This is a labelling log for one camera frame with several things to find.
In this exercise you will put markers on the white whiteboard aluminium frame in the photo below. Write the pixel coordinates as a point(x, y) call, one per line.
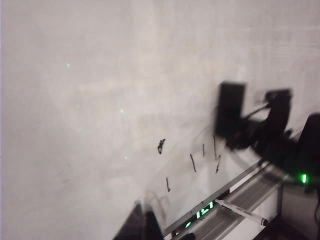
point(75, 75)

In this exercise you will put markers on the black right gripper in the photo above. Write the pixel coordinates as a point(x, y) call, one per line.
point(252, 135)

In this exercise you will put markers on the black wrist camera silver heatsink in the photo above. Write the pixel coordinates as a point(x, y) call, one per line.
point(280, 110)

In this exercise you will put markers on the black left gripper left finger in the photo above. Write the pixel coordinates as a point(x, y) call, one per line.
point(136, 225)

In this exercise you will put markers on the black magnetic whiteboard eraser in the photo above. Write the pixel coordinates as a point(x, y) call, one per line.
point(231, 110)

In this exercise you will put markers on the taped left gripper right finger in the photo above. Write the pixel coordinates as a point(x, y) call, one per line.
point(153, 227)

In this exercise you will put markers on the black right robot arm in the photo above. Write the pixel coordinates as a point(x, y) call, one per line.
point(308, 150)

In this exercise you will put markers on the aluminium whiteboard pen tray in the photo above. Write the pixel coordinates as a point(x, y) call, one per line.
point(250, 185)

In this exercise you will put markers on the white marker pen black cap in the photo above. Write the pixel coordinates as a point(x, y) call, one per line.
point(240, 211)

